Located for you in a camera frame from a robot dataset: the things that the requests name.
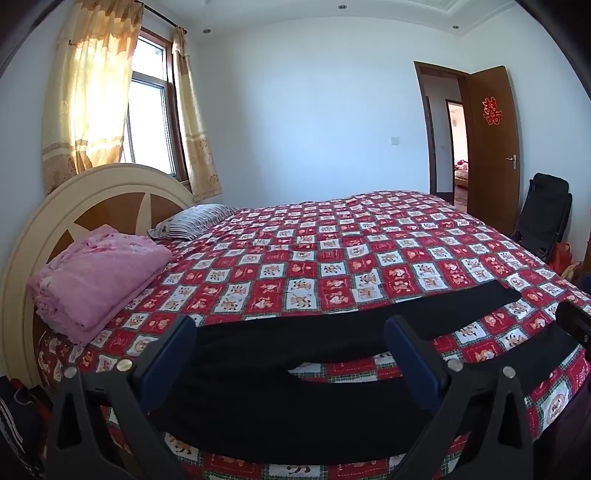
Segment dark curtain rod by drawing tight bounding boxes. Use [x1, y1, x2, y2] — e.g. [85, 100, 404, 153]
[139, 0, 188, 34]

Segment black suitcase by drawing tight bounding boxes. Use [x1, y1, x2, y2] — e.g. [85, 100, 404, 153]
[510, 173, 573, 264]

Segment brown wooden door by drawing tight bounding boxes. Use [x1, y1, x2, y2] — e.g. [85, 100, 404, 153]
[464, 66, 520, 236]

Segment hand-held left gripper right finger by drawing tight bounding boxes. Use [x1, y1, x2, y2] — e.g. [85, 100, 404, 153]
[384, 315, 536, 480]

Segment folded pink blanket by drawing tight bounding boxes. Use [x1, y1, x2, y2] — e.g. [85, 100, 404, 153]
[27, 224, 174, 346]

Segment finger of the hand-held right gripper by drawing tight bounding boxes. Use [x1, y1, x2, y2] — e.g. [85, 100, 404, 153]
[555, 301, 591, 345]

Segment wide yellow curtain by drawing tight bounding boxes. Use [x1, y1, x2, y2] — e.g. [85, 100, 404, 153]
[41, 0, 144, 195]

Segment cream and wood headboard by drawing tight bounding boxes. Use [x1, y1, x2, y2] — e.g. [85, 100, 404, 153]
[0, 162, 197, 388]

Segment brown door frame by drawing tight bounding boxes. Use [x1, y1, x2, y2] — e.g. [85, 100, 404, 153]
[414, 61, 472, 197]

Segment striped pillow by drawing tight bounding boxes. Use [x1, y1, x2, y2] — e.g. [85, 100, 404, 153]
[148, 204, 238, 241]

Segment red paper door decoration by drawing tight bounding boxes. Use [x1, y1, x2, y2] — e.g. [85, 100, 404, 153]
[481, 96, 503, 126]

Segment black pants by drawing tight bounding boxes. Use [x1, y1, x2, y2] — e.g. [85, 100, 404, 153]
[99, 279, 585, 467]

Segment dark bag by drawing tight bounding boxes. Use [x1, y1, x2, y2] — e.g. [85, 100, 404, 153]
[0, 375, 54, 480]

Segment window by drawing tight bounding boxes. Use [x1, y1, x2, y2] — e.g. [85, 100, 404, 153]
[122, 28, 190, 185]

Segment red printed bed blanket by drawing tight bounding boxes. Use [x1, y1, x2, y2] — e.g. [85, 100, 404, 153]
[34, 190, 591, 480]

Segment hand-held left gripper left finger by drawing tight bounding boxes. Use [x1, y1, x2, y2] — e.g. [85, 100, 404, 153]
[45, 315, 198, 480]

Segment red bag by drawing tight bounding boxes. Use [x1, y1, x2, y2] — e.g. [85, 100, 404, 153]
[549, 242, 575, 275]

